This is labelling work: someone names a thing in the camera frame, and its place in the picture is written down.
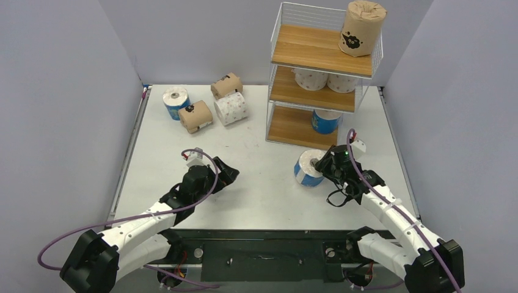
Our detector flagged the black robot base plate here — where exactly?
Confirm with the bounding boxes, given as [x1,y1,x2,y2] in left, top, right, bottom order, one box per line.
[152,229,370,283]

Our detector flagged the white wire wooden shelf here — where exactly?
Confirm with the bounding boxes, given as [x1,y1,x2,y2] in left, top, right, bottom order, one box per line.
[266,2,384,150]

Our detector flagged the floral white paper roll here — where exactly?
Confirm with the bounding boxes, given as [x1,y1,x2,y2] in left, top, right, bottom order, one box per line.
[327,74,359,93]
[214,92,250,126]
[292,68,329,91]

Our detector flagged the blue paper roll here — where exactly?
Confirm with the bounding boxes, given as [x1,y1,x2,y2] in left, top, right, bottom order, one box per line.
[162,86,191,121]
[294,149,326,187]
[312,109,342,134]

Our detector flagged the brown paper roll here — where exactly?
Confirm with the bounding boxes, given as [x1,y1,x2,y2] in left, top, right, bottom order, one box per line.
[338,1,387,57]
[178,101,213,134]
[211,73,243,100]

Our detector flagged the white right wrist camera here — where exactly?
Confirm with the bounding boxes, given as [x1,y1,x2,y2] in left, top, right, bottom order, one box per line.
[350,139,367,159]

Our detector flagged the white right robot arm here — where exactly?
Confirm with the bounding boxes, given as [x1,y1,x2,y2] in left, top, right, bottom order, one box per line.
[310,145,465,292]

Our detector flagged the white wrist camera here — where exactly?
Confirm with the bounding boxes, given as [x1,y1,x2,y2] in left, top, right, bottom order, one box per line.
[350,139,367,159]
[183,148,206,167]

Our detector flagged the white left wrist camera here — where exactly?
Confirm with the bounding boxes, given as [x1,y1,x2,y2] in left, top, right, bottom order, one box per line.
[183,148,206,167]

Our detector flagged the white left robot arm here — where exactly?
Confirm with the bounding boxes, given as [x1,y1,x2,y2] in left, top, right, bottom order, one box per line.
[59,157,239,292]

